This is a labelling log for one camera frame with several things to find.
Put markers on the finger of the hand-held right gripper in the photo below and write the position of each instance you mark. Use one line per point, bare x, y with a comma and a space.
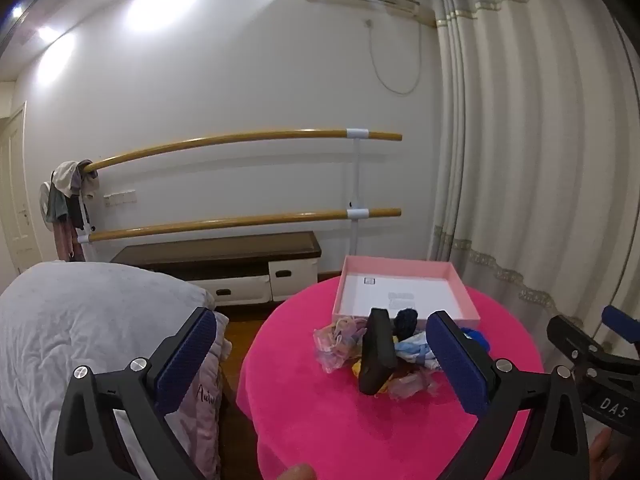
570, 337
620, 321

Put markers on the hanging clothes bundle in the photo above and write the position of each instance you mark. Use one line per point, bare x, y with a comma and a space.
67, 180

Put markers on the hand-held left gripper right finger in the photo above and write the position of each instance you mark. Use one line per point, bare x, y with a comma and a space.
457, 360

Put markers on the long wooden ballet bar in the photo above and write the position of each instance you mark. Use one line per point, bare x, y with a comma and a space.
225, 138

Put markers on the black rectangular case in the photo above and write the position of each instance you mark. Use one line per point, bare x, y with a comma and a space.
377, 350

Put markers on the short wooden ballet bar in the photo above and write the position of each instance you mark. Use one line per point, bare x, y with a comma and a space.
225, 222

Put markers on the white door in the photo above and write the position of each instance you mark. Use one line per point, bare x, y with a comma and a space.
15, 185

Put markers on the pink round tablecloth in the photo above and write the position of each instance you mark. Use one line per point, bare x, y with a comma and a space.
300, 385

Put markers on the pale pink quilt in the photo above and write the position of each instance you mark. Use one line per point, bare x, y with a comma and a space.
205, 410

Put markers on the dark blue crochet piece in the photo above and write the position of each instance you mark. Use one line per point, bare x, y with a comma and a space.
405, 322

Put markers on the pink cardboard box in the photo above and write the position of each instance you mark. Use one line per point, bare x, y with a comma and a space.
400, 285

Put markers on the white ballet bar post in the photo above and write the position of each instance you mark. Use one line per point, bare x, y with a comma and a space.
356, 175
83, 220

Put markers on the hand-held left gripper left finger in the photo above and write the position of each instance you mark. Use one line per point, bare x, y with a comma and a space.
185, 360

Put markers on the grey duvet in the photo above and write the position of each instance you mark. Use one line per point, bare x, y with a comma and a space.
75, 320

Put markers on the low dark-topped white cabinet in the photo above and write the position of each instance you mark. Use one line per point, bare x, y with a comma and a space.
215, 252

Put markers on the yellow crochet toy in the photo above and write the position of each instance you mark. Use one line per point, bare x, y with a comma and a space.
356, 369

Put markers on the cream pleated curtain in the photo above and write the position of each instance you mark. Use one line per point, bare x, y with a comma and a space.
525, 135

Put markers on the white wall switch plate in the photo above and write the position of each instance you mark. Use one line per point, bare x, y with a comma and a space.
120, 198

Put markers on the white and blue crochet doll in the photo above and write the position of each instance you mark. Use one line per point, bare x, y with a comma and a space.
415, 351

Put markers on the person's left hand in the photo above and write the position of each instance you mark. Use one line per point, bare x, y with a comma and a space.
297, 473

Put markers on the person's right hand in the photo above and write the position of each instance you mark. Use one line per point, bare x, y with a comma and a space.
600, 455

